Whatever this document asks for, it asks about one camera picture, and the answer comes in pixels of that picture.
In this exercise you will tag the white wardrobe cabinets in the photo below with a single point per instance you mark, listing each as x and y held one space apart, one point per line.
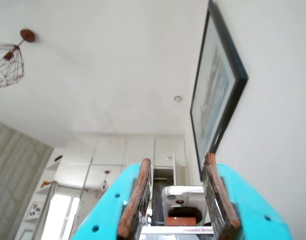
110 150

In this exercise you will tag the white coffee machine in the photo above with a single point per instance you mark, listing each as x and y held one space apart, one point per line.
185 193

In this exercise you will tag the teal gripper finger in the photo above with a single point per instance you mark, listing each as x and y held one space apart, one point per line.
255 220
105 212

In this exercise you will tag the bright window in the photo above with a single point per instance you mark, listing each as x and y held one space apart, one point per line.
62 217

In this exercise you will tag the small hanging pendant lamp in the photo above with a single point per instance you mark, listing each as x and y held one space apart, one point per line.
105 185

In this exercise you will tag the black framed wall picture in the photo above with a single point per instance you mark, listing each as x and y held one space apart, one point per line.
218 82

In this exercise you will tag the round ceiling spotlight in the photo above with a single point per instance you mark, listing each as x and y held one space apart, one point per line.
178 99

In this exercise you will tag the orange rectangular block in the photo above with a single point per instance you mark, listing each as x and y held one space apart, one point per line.
180 220

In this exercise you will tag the small orange figurine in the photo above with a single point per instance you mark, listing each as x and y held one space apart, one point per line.
45 183

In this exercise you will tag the white Alessandro Baricco book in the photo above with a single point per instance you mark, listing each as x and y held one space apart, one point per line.
167 230

